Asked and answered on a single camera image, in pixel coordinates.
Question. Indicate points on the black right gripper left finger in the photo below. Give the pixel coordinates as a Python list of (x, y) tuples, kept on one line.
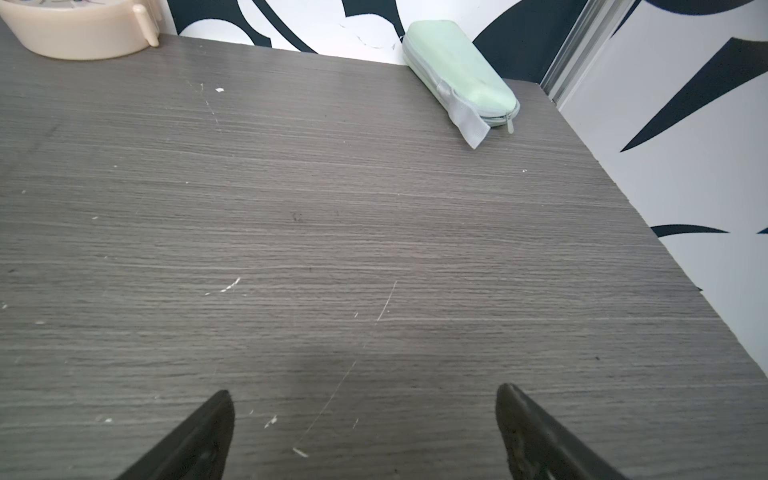
[(196, 449)]

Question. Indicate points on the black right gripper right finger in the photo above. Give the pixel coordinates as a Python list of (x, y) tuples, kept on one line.
[(540, 447)]

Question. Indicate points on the beige round alarm clock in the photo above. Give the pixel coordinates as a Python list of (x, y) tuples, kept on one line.
[(84, 30)]

